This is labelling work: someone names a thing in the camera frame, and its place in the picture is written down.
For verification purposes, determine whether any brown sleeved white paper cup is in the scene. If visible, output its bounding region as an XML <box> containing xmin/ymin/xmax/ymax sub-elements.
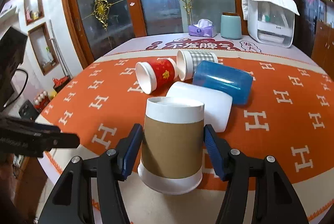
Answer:
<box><xmin>138</xmin><ymin>97</ymin><xmax>204</xmax><ymax>195</ymax></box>

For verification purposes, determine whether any white plastic cup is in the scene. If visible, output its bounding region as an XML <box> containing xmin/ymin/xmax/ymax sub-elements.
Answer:
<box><xmin>166</xmin><ymin>81</ymin><xmax>233</xmax><ymax>132</ymax></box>

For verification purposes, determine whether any blue translucent plastic cup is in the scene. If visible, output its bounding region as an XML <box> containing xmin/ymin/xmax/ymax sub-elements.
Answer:
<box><xmin>192</xmin><ymin>60</ymin><xmax>253</xmax><ymax>105</ymax></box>

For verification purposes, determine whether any red paper cup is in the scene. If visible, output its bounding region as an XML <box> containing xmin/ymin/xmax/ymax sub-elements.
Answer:
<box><xmin>135</xmin><ymin>58</ymin><xmax>178</xmax><ymax>94</ymax></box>

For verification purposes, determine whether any grey checked paper cup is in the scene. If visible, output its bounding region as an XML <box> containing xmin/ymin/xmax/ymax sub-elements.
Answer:
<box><xmin>176</xmin><ymin>50</ymin><xmax>218</xmax><ymax>81</ymax></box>

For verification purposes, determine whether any pink cartoon table mat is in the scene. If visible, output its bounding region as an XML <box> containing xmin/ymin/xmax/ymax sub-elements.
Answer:
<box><xmin>104</xmin><ymin>32</ymin><xmax>314</xmax><ymax>60</ymax></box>

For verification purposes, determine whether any brown wooden cabinet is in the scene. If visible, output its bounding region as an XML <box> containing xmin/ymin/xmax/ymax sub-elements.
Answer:
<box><xmin>311</xmin><ymin>21</ymin><xmax>334</xmax><ymax>79</ymax></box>

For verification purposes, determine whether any white desktop storage box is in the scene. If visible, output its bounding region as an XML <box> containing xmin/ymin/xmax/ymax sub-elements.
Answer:
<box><xmin>247</xmin><ymin>0</ymin><xmax>296</xmax><ymax>48</ymax></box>

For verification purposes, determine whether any teal canister with brown lid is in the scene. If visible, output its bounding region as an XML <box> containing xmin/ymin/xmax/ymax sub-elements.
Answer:
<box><xmin>220</xmin><ymin>12</ymin><xmax>242</xmax><ymax>39</ymax></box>

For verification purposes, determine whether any purple tissue pack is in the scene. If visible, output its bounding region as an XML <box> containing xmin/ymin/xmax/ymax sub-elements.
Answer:
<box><xmin>188</xmin><ymin>19</ymin><xmax>217</xmax><ymax>38</ymax></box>

